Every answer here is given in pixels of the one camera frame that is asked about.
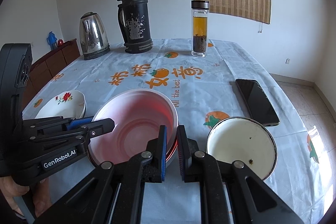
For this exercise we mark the glass tea bottle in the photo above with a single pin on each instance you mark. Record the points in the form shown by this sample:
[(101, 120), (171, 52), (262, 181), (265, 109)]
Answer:
[(199, 29)]

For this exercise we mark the worn black thermos flask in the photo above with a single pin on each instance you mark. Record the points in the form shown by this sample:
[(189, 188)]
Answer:
[(136, 19)]

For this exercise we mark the stainless steel electric kettle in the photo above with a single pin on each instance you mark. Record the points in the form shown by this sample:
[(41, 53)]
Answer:
[(93, 35)]

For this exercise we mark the person's left hand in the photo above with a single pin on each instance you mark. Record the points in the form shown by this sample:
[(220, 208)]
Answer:
[(11, 192)]

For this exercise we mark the white plate with red flowers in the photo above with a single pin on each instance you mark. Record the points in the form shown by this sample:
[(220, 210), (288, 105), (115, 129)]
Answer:
[(63, 106)]

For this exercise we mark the blue plastic bottle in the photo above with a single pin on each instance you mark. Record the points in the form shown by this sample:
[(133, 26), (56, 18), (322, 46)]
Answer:
[(52, 40)]

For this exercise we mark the printed plastic tablecloth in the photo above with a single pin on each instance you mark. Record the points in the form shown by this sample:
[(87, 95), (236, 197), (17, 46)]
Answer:
[(210, 82)]

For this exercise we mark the brown wooden cabinet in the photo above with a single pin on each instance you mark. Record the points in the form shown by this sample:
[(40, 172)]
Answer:
[(57, 61)]

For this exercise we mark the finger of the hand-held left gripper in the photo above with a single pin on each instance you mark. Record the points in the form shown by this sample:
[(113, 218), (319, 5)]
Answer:
[(78, 123), (102, 127)]

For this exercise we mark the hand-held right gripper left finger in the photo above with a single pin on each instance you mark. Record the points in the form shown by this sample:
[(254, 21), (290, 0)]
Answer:
[(163, 150)]

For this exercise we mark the black smartphone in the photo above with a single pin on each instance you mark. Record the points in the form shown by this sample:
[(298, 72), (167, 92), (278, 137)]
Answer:
[(257, 100)]

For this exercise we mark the small red item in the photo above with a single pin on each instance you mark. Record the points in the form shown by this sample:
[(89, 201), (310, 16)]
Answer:
[(60, 42)]

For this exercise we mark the white enamel bowl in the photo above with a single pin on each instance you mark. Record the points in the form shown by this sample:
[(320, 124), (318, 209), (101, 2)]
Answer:
[(236, 140)]

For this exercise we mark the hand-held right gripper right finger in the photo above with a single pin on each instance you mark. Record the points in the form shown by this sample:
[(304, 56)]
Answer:
[(179, 153)]

